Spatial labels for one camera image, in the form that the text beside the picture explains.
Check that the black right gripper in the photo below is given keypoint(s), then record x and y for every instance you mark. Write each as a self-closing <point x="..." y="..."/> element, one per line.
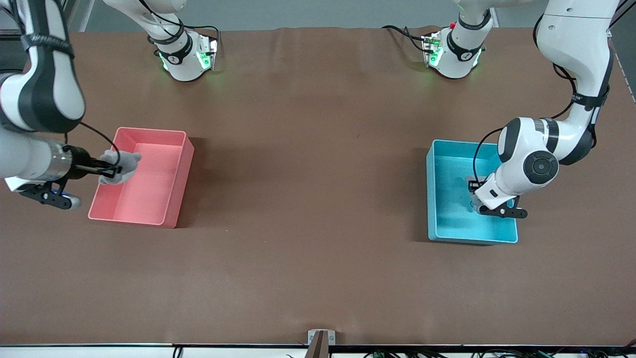
<point x="80" y="162"/>

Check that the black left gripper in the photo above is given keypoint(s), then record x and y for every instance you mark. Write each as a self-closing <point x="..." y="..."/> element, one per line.
<point x="474" y="186"/>

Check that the grey plush toy with face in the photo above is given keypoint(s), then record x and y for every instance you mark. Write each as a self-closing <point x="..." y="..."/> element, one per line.
<point x="475" y="201"/>

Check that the plain grey plush toy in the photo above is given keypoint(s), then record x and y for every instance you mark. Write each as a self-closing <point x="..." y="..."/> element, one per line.
<point x="129" y="161"/>

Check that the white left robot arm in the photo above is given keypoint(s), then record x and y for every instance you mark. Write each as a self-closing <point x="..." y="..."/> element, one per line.
<point x="571" y="40"/>

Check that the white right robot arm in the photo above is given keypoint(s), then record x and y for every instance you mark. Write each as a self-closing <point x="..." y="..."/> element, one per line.
<point x="25" y="159"/>

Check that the blue plastic box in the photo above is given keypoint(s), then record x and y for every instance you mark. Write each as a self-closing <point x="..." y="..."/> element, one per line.
<point x="457" y="228"/>

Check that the pink plastic box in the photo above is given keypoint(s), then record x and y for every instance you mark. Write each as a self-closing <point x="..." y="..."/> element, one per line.
<point x="149" y="199"/>

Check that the silver base connector plate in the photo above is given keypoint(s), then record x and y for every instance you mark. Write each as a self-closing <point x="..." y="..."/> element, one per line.
<point x="207" y="52"/>
<point x="431" y="49"/>

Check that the brown table cover sheet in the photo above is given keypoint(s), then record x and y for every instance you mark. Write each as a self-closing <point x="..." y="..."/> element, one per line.
<point x="348" y="273"/>

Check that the silver camera mount bracket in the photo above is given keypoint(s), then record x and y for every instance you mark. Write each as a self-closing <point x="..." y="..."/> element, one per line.
<point x="320" y="345"/>

